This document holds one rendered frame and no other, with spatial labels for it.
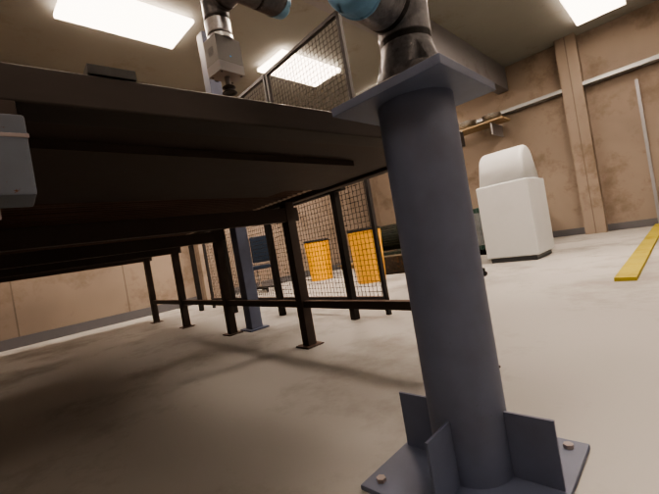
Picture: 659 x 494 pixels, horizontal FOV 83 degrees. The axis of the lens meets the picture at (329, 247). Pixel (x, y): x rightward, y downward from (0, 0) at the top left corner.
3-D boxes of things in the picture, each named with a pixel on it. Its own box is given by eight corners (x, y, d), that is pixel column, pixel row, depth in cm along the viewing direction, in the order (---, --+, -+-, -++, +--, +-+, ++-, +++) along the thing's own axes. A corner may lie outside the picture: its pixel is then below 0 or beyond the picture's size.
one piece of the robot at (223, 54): (222, 44, 116) (230, 96, 116) (195, 35, 109) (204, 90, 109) (239, 28, 109) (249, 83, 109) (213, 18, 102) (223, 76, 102)
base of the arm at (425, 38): (456, 78, 85) (450, 35, 85) (427, 62, 74) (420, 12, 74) (399, 101, 95) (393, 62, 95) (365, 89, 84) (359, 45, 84)
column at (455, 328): (590, 448, 86) (528, 75, 85) (546, 571, 58) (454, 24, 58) (439, 416, 112) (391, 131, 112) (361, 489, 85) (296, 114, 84)
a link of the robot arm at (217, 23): (199, 25, 108) (224, 34, 114) (202, 41, 108) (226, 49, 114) (213, 11, 103) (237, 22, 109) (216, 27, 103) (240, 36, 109)
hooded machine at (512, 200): (507, 256, 511) (490, 158, 510) (556, 251, 468) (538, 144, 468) (487, 264, 462) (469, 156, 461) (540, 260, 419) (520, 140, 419)
